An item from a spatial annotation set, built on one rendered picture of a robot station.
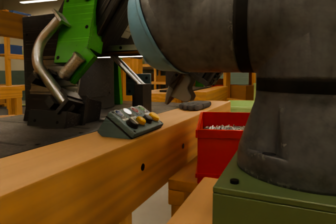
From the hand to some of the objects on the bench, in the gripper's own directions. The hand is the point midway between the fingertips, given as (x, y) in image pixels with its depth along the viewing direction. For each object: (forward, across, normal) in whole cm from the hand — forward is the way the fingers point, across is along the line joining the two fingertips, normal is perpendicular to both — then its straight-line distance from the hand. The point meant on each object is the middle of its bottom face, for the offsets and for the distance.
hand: (167, 97), depth 72 cm
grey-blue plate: (+18, +22, +12) cm, 31 cm away
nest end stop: (+20, -5, +18) cm, 27 cm away
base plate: (+29, +14, +24) cm, 40 cm away
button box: (+13, -6, -1) cm, 14 cm away
